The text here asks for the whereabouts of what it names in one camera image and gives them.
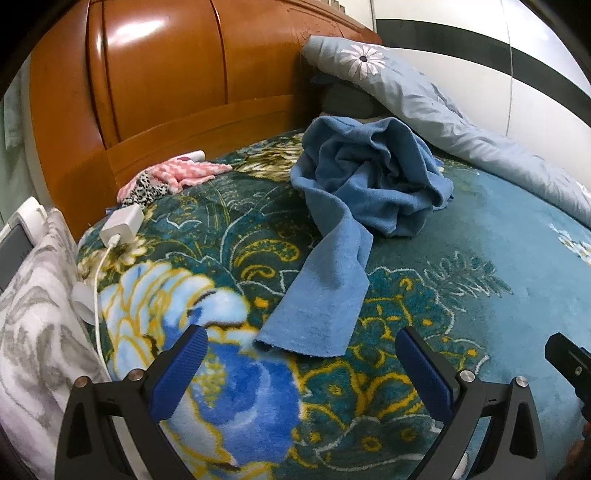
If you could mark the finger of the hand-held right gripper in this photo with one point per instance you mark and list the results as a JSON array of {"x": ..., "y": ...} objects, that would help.
[{"x": 572, "y": 362}]

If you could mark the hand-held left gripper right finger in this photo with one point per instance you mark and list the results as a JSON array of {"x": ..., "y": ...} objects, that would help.
[{"x": 422, "y": 369}]

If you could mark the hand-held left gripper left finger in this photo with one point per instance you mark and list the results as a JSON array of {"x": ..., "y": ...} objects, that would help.
[{"x": 182, "y": 369}]

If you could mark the blue fleece garment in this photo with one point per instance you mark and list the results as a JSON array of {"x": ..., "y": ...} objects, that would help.
[{"x": 364, "y": 184}]

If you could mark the teal floral blanket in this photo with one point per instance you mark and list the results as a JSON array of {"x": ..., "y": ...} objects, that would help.
[{"x": 461, "y": 240}]

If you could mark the grey white patterned pillow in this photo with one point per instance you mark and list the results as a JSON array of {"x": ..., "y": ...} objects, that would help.
[{"x": 41, "y": 332}]

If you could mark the white charger adapter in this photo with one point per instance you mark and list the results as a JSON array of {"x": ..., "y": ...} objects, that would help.
[{"x": 121, "y": 225}]

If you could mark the leopard print cloth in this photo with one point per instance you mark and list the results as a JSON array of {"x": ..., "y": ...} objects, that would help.
[{"x": 145, "y": 189}]

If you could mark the pink white patterned cloth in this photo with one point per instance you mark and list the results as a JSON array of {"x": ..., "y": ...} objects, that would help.
[{"x": 189, "y": 170}]

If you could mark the white grey device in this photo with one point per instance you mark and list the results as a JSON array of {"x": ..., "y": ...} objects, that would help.
[{"x": 16, "y": 240}]

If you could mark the white tube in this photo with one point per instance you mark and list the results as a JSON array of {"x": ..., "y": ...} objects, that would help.
[{"x": 195, "y": 156}]

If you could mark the dark grey pillow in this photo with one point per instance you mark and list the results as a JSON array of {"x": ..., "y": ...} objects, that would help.
[{"x": 344, "y": 99}]

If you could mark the grey-blue flower-print quilt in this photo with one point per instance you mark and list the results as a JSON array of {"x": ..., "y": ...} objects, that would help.
[{"x": 415, "y": 87}]

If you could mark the wooden headboard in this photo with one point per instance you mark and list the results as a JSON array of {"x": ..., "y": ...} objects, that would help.
[{"x": 184, "y": 83}]

